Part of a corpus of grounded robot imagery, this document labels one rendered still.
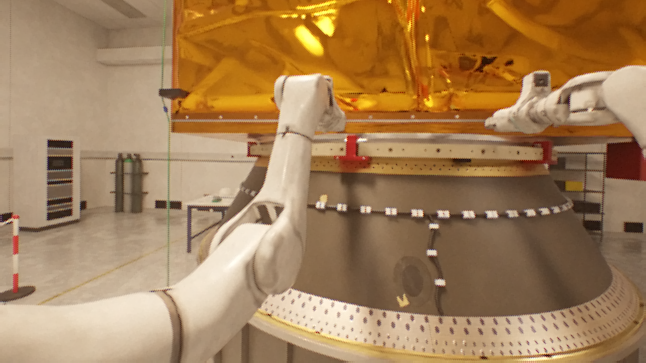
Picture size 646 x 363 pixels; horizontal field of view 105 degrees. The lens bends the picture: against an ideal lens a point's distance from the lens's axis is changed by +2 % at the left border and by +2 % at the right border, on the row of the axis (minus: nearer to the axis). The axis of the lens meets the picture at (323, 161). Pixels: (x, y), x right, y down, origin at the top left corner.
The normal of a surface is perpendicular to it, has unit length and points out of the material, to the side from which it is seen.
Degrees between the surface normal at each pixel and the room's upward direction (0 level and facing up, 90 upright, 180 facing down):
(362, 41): 90
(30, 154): 90
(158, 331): 56
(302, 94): 74
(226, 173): 90
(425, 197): 62
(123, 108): 90
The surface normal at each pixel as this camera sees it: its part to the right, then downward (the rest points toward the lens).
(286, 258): 0.87, -0.07
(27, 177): -0.13, 0.01
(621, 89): -0.99, -0.02
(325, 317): -0.22, -0.73
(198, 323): 0.84, -0.47
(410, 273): -0.12, -0.46
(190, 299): 0.56, -0.82
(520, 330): 0.09, -0.72
